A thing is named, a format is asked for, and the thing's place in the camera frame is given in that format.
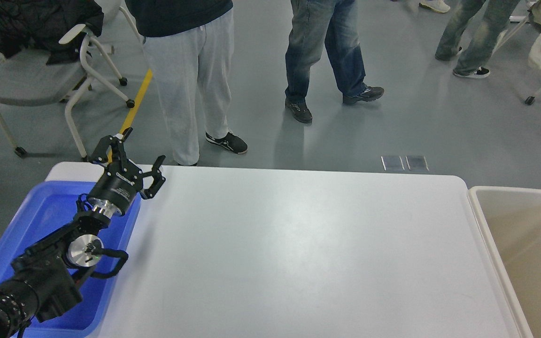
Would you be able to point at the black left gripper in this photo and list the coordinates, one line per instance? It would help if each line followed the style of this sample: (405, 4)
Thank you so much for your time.
(117, 188)

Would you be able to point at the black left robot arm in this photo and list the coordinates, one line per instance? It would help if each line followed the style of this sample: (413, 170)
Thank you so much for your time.
(49, 274)

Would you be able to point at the blue plastic bin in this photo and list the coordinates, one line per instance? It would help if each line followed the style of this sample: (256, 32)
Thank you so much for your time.
(47, 207)

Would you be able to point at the person in grey sweatpants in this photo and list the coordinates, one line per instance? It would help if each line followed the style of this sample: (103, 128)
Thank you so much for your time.
(188, 45)

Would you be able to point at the black jacket on chair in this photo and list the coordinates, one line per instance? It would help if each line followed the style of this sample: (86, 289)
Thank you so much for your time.
(40, 24)

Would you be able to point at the person in blue jeans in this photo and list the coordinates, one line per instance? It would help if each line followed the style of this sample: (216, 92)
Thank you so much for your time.
(331, 26)

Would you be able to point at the left floor outlet plate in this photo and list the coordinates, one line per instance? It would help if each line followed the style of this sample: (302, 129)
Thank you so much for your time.
(392, 163)

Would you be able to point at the floor outlet plate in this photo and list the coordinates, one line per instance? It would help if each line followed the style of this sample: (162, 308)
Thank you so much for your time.
(392, 163)
(416, 163)

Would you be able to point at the right floor outlet plate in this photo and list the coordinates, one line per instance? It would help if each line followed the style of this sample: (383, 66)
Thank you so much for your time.
(416, 163)

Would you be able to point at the white sneaker at top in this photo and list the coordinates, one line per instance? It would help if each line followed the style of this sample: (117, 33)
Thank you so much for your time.
(438, 6)

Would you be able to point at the person in faded jeans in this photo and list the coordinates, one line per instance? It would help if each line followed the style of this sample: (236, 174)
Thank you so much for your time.
(471, 62)

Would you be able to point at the beige plastic bin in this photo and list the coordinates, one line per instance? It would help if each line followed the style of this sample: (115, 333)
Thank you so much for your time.
(510, 223)

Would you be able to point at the grey chair with white frame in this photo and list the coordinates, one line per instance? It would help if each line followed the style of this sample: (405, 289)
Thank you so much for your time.
(26, 80)

